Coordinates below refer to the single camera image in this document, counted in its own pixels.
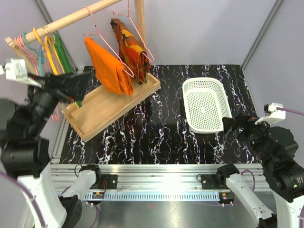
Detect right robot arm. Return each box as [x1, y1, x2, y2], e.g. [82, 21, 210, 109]
[215, 114, 304, 228]

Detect wooden hanging rod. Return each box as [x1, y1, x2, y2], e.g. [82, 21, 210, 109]
[25, 0, 120, 43]

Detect wooden clothes rack base tray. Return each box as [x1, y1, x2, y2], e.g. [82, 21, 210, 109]
[62, 73, 161, 142]

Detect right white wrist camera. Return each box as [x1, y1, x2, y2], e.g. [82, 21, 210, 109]
[255, 103, 286, 125]

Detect yellow plastic hanger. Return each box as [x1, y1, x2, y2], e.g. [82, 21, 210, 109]
[33, 28, 65, 76]

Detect aluminium front rail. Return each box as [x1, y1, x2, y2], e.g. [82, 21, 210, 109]
[51, 163, 269, 201]

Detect left wooden slanted post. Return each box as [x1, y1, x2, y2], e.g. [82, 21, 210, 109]
[4, 37, 37, 75]

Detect pink hangers bunch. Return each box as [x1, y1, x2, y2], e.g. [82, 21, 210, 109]
[14, 35, 61, 122]

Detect white perforated plastic basket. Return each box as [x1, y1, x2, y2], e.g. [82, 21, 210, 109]
[182, 77, 232, 134]

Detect camouflage orange trousers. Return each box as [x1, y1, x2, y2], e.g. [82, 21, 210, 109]
[110, 18, 151, 85]

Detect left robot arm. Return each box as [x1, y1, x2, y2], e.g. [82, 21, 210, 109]
[0, 72, 103, 228]

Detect green plastic hanger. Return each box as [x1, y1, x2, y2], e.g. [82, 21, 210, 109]
[53, 32, 83, 108]

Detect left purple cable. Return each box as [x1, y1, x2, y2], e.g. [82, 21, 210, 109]
[0, 171, 46, 228]

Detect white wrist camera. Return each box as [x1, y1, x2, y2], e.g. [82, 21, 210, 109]
[255, 103, 286, 125]
[0, 58, 42, 88]

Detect wooden upright post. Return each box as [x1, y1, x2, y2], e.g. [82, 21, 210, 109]
[134, 0, 146, 45]

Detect teal plastic hanger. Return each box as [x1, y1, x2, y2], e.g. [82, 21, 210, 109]
[22, 32, 45, 76]

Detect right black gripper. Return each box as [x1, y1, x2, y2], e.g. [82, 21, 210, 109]
[222, 111, 276, 166]

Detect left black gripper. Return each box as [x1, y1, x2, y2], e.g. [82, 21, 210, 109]
[24, 69, 92, 134]

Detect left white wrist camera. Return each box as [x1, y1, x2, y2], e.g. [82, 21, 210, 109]
[0, 58, 42, 88]

